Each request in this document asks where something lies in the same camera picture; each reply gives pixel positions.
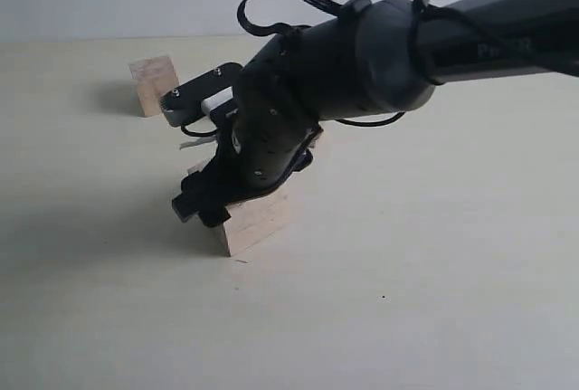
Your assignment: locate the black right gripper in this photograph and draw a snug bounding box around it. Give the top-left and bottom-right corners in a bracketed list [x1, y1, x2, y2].
[172, 27, 322, 228]

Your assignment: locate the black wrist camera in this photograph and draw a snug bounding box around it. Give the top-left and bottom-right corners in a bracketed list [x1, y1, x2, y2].
[159, 62, 242, 128]

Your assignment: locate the tall wooden cube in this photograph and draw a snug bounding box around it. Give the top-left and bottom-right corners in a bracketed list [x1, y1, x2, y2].
[128, 55, 179, 117]

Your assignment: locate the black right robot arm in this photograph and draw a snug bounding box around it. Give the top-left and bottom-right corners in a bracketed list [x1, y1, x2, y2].
[161, 0, 578, 227]

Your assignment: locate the largest wooden cube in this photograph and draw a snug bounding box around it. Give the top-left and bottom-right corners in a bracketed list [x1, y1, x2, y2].
[190, 187, 290, 257]

